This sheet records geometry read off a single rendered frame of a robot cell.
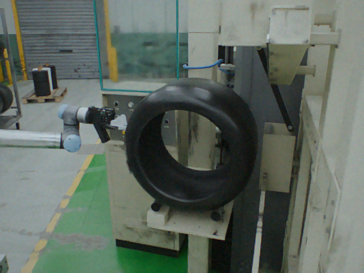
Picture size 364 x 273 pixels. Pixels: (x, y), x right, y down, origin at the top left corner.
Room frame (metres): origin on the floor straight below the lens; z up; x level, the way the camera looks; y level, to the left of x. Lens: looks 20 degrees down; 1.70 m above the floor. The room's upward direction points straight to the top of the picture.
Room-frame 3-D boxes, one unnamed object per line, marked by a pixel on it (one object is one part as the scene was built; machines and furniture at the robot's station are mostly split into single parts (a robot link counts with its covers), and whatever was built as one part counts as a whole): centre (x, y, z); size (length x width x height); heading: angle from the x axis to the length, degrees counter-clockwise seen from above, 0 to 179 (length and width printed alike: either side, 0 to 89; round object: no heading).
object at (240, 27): (1.21, -0.31, 1.71); 0.61 x 0.25 x 0.15; 164
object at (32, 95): (7.62, 3.28, 0.38); 1.20 x 0.80 x 0.76; 11
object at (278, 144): (1.52, -0.48, 1.05); 0.20 x 0.15 x 0.30; 164
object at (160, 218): (1.45, 0.08, 0.83); 0.36 x 0.09 x 0.06; 164
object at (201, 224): (1.41, -0.06, 0.80); 0.37 x 0.36 x 0.02; 74
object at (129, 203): (2.24, 0.25, 0.63); 0.56 x 0.41 x 1.27; 74
